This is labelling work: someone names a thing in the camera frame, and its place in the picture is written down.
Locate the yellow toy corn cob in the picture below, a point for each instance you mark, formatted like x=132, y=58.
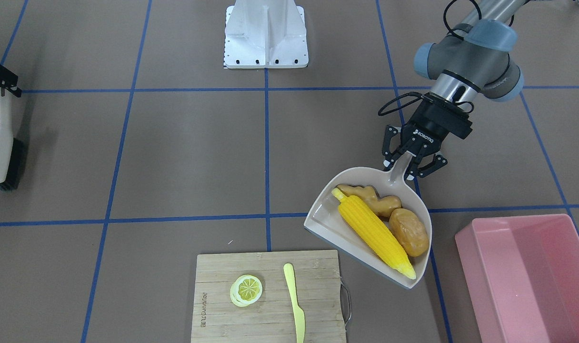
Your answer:
x=358, y=215

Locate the beige hand brush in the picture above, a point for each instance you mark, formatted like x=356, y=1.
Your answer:
x=12, y=150

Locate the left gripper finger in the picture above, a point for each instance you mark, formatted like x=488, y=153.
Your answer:
x=390, y=153
x=438, y=161

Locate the yellow toy lemon slice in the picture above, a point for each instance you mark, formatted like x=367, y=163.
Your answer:
x=246, y=290

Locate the yellow toy knife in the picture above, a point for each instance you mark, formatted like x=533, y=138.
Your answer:
x=297, y=311

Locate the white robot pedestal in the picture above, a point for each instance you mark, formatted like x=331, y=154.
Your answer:
x=265, y=34

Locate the pink plastic bin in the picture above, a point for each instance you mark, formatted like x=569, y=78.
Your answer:
x=522, y=274

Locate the brown toy potato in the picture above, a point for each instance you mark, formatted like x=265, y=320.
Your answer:
x=410, y=232

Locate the tan toy ginger root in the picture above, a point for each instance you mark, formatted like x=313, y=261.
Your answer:
x=381, y=206

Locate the beige plastic dustpan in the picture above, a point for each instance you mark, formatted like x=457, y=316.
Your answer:
x=324, y=220

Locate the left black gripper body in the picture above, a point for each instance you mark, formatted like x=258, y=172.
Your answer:
x=430, y=134

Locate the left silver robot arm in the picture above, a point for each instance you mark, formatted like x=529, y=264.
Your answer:
x=472, y=59

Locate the wooden cutting board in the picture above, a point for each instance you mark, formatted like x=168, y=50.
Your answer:
x=215, y=319

